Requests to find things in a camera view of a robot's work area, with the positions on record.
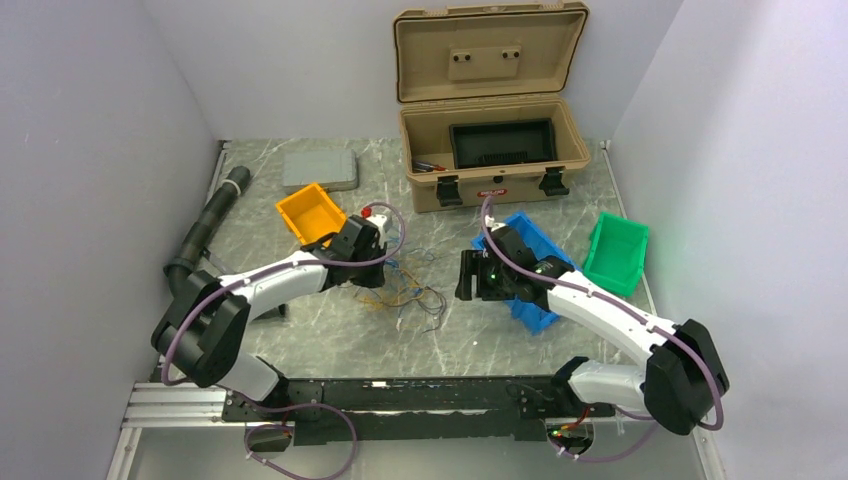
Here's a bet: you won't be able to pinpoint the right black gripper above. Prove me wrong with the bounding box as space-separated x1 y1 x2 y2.
454 250 514 301

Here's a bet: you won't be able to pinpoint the purple thin cable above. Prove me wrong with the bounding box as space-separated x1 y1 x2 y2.
397 248 448 336

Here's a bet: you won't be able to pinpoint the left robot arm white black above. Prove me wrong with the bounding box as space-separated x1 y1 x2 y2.
151 214 391 420

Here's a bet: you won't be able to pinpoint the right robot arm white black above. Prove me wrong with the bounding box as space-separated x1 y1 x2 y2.
455 223 730 435

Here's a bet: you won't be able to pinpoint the orange plastic bin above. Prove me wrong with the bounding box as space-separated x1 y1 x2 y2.
275 183 347 245

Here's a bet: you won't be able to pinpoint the blue plastic bin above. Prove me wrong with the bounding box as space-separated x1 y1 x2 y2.
471 211 576 334

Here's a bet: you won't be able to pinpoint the grey plastic case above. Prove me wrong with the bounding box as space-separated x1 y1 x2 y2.
282 149 359 194

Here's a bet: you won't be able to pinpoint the screwdrivers in toolbox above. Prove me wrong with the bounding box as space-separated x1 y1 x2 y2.
411 161 446 173

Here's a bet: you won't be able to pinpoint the green plastic bin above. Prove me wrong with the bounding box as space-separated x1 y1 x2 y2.
582 212 650 296

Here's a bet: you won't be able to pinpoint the black tray in toolbox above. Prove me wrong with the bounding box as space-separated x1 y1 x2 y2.
449 118 557 169

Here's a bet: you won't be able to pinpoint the silver wrench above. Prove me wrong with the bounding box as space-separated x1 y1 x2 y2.
201 248 232 275

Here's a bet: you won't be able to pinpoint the tan open toolbox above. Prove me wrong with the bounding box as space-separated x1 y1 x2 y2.
393 1 590 213

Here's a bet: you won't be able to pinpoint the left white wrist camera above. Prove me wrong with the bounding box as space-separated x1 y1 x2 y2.
360 206 392 244

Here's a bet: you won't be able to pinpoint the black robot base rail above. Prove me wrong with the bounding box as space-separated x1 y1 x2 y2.
122 360 617 446

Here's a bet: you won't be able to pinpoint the black corrugated hose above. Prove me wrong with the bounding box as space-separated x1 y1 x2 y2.
163 165 252 299

